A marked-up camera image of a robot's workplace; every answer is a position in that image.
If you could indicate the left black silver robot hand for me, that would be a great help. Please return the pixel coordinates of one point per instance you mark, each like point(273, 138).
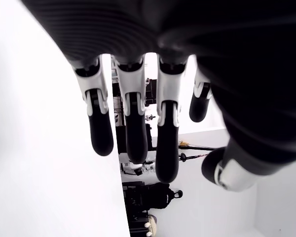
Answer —
point(187, 29)

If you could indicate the black backpack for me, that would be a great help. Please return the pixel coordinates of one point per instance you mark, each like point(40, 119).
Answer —
point(158, 196)

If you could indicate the black rod stand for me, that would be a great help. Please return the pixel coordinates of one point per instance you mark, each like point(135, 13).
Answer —
point(199, 147)

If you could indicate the white humanoid robot in background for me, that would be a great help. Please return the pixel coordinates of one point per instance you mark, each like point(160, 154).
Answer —
point(135, 169)

